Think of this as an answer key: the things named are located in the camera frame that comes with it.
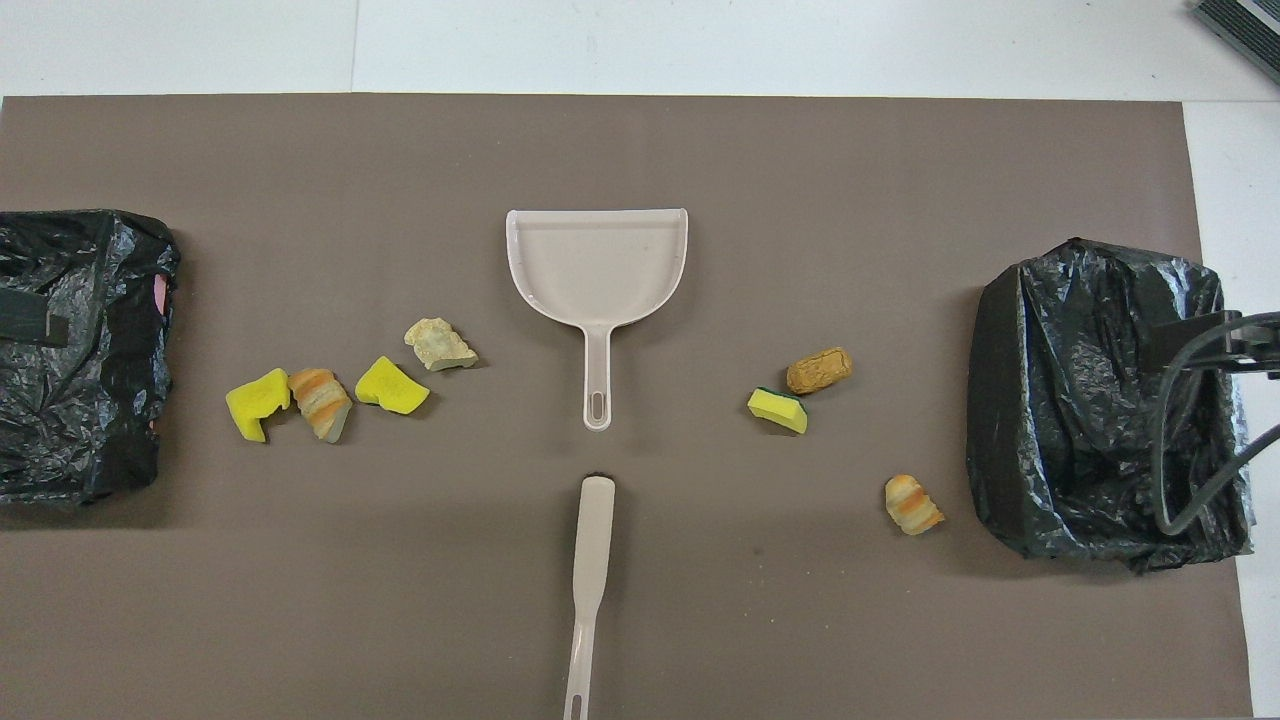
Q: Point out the notched yellow sponge piece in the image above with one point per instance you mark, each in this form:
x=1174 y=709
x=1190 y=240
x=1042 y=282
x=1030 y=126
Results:
x=255 y=400

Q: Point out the orange striped bread chunk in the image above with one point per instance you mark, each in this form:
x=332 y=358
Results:
x=320 y=400

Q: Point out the small orange striped croissant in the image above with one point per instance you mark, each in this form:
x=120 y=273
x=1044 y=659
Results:
x=912 y=505

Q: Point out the yellow sponge with green backing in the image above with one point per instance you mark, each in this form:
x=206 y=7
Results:
x=390 y=390
x=780 y=408

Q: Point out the brown bread roll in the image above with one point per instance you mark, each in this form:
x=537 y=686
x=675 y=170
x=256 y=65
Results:
x=818 y=370

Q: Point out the pale ridged croissant piece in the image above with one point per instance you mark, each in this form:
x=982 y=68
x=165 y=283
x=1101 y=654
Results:
x=438 y=342

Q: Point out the beige plastic dustpan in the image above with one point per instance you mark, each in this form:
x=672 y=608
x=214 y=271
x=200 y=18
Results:
x=597 y=270

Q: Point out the beige brush with black bristles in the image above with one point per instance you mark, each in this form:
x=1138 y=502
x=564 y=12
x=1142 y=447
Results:
x=592 y=540

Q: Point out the black bag over pink bin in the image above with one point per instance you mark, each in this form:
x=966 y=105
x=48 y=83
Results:
x=120 y=400

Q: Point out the black bag lined bin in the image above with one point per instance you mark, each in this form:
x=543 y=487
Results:
x=1080 y=400

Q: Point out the dark grey ribbed object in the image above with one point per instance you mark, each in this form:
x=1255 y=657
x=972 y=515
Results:
x=1250 y=25

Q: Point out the brown table mat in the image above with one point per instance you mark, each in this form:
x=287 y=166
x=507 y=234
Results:
x=640 y=150

